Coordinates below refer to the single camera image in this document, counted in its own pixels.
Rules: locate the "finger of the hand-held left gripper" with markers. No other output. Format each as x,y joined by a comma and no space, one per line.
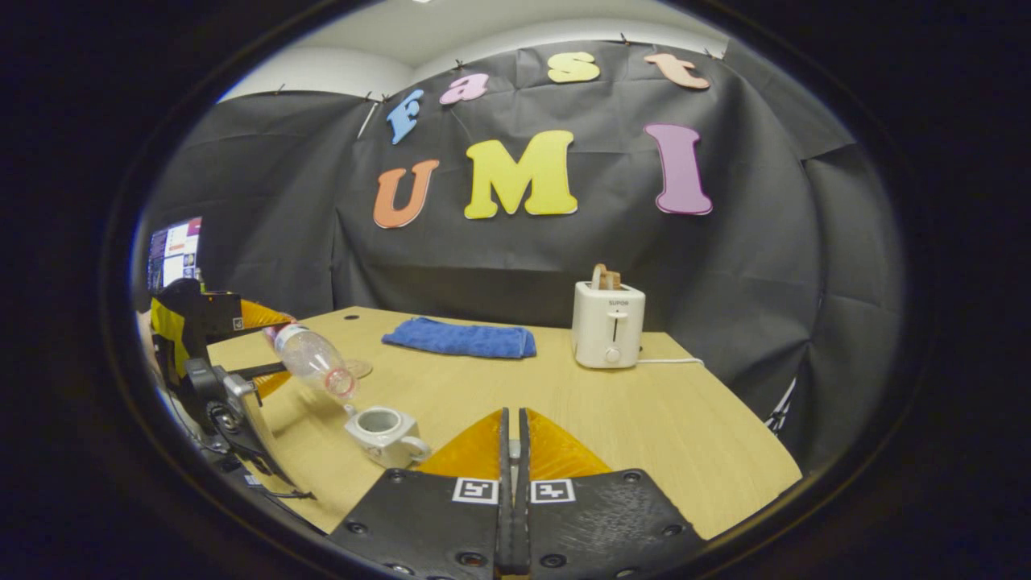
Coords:
258,372
225,318

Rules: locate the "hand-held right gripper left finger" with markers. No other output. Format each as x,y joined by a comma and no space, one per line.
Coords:
435,524

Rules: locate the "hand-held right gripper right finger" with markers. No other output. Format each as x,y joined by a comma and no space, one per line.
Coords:
596,524

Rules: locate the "clear plastic water bottle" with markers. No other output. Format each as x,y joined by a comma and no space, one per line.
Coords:
310,358

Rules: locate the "white ceramic teacup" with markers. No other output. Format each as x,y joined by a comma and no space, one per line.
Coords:
387,439

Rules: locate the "round coaster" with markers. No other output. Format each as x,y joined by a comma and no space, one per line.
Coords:
362,368

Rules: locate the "white teacup lid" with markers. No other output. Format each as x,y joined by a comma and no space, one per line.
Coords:
514,451

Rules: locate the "computer monitor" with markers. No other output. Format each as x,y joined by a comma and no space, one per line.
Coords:
177,254

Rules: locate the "blue folded towel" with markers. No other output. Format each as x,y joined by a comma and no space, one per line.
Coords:
459,338

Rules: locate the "white toaster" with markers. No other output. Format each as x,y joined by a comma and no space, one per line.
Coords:
608,326

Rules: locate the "bread slice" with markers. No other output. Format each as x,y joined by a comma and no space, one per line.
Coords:
606,278

